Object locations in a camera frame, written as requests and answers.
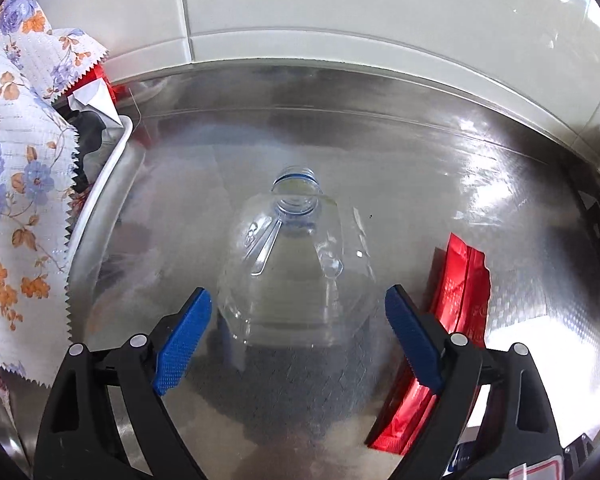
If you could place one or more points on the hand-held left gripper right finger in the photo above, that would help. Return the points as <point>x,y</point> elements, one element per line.
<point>412,340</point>

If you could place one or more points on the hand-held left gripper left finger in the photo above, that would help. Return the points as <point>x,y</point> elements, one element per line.
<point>182,345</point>

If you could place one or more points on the clear plastic bottle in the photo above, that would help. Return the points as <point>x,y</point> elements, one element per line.
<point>290,280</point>

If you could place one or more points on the red foil packet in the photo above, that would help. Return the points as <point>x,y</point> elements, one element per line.
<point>457,300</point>

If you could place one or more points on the blue toothpaste box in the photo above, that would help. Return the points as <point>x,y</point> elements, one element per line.
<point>464,462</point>

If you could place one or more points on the white dish tray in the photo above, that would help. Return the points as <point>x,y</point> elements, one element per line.
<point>111,160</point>

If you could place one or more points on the floral patterned cloth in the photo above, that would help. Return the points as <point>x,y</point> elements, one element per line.
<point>20,170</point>

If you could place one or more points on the red white packet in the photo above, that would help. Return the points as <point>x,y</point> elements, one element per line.
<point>100,80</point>

